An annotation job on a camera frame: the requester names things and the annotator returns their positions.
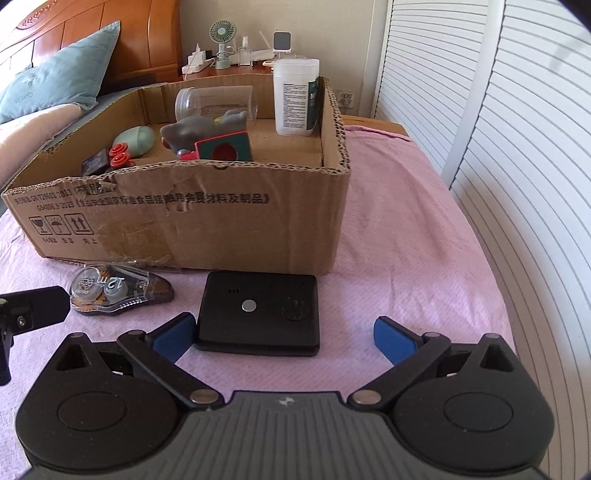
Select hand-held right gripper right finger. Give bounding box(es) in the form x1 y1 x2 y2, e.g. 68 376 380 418
348 316 528 409

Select grey plush toy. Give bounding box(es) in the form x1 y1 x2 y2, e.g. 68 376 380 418
160 110 247 160

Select pink blanket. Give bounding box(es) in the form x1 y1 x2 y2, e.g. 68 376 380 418
0 124 515 416

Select clear correction tape dispenser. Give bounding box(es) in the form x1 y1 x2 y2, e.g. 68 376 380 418
68 264 175 318

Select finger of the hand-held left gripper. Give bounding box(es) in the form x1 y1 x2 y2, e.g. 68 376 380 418
0 285 71 386

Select wooden bed rail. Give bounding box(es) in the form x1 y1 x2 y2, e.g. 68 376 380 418
344 115 411 139

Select clear plastic jar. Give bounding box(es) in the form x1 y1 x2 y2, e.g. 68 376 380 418
174 84 258 126

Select white louvered closet door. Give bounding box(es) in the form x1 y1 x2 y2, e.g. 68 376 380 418
438 0 591 480
369 0 506 190

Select white floral cotton swab container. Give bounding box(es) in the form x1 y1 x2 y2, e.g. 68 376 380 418
272 58 321 137

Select black electronic box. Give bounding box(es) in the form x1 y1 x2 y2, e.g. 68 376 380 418
194 271 321 357

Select teal pillow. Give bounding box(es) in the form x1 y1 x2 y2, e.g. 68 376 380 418
0 21 122 125

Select small green desk fan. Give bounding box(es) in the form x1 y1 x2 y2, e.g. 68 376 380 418
210 19 237 70

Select green egg-shaped case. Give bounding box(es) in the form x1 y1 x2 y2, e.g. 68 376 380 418
113 126 155 155

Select red green toy carriage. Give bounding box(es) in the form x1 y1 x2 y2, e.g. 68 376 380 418
178 131 254 162

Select wooden nightstand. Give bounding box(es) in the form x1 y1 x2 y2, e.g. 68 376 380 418
178 62 278 84

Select black toy car red wheels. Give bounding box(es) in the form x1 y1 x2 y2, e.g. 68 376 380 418
82 142 137 177

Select wooden headboard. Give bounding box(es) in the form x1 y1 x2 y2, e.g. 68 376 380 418
0 0 183 86

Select white power strip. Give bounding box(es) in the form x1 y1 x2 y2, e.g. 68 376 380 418
182 44 215 73

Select brown cardboard box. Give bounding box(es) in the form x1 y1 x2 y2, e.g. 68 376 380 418
0 75 352 276

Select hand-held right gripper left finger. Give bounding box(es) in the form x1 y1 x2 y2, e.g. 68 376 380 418
44 312 222 408

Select grey blue bed sheet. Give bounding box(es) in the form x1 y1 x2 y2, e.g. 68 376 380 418
46 82 164 153

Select cream pillow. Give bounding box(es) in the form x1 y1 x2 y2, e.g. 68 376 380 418
0 102 84 190

